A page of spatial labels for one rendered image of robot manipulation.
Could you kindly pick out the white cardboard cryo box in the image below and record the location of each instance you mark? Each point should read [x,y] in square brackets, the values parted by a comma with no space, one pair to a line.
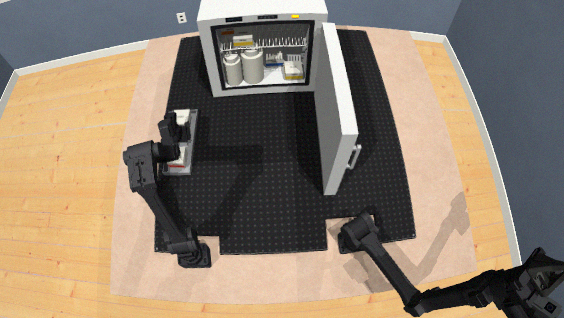
[243,37]

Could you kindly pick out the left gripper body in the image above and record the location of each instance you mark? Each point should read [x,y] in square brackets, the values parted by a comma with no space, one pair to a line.
[185,134]

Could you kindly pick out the white cardboard box with label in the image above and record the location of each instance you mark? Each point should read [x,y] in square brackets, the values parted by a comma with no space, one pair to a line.
[183,116]

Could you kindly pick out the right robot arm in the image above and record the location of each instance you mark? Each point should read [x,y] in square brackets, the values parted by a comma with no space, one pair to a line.
[461,294]

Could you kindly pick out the white cardboard box with yellow band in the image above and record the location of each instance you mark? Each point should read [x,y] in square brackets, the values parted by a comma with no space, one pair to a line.
[293,70]

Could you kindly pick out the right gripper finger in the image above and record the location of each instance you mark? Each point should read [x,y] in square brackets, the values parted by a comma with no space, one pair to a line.
[552,276]
[536,271]

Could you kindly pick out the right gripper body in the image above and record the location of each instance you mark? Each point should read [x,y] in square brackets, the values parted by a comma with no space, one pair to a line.
[521,283]

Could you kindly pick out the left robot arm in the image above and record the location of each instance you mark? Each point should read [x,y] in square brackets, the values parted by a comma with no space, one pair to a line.
[147,153]

